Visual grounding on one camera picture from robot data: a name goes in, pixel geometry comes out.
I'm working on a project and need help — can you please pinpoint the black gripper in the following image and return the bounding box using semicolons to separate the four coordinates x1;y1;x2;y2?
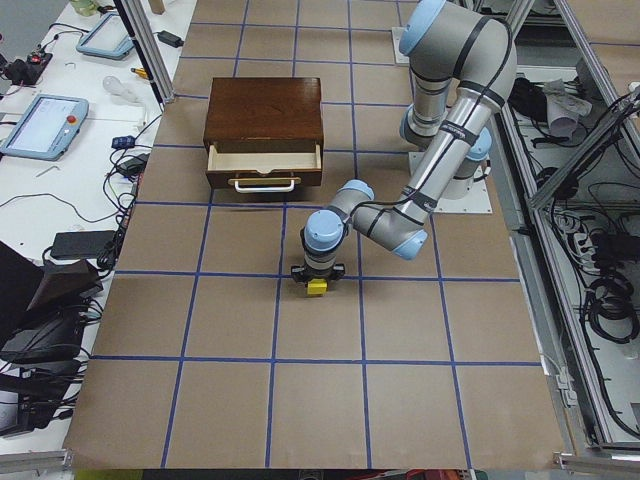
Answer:
290;263;346;288

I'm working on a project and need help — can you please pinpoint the yellow cube block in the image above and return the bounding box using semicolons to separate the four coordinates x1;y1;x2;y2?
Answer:
306;279;328;297

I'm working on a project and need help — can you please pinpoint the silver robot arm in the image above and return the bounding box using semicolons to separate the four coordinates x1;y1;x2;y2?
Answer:
290;1;517;286

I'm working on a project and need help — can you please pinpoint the dark wooden drawer cabinet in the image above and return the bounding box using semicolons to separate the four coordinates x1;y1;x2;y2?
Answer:
203;77;324;153

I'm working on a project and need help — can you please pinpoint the black laptop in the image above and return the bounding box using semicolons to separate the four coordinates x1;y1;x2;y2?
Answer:
50;230;115;260

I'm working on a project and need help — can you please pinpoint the small blue device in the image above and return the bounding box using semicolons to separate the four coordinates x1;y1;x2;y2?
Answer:
111;135;136;150

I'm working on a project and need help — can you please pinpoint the white light bulb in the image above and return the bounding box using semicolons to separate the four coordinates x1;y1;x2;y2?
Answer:
102;76;142;103

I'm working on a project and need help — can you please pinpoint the black power adapter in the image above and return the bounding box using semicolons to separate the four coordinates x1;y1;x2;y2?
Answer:
156;30;184;48

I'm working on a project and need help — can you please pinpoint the near blue teach pendant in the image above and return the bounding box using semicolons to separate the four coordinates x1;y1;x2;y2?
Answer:
1;94;89;161

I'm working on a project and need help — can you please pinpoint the blue teach pendant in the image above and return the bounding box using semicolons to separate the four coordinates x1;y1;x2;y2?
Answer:
1;94;89;161
76;12;134;60

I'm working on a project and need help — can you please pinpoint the far blue teach pendant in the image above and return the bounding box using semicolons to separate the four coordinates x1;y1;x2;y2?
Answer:
76;12;134;60

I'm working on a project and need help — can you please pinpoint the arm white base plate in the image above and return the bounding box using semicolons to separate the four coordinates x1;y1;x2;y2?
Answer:
435;153;493;214
391;27;415;65

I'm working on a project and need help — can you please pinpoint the aluminium frame post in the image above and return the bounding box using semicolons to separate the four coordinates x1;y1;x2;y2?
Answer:
114;0;175;105

